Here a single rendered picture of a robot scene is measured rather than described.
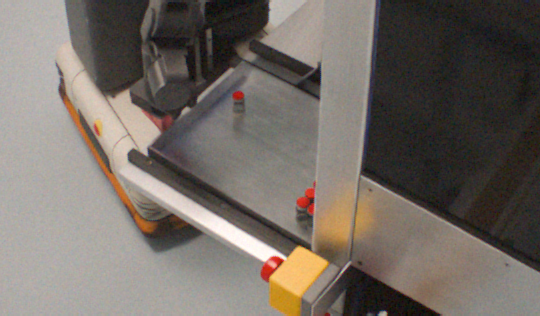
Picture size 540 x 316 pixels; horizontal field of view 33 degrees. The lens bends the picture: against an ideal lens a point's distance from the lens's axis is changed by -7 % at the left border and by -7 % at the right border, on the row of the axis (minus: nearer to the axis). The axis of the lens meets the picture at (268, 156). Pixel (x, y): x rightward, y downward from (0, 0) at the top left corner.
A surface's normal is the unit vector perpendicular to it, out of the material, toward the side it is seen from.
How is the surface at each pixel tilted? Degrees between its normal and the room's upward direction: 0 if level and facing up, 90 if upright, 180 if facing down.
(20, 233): 0
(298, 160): 0
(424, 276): 90
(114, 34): 90
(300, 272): 0
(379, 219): 90
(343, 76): 90
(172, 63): 19
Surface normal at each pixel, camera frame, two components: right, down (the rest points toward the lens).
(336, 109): -0.59, 0.60
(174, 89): 0.28, 0.72
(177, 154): 0.00, -0.67
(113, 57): 0.51, 0.64
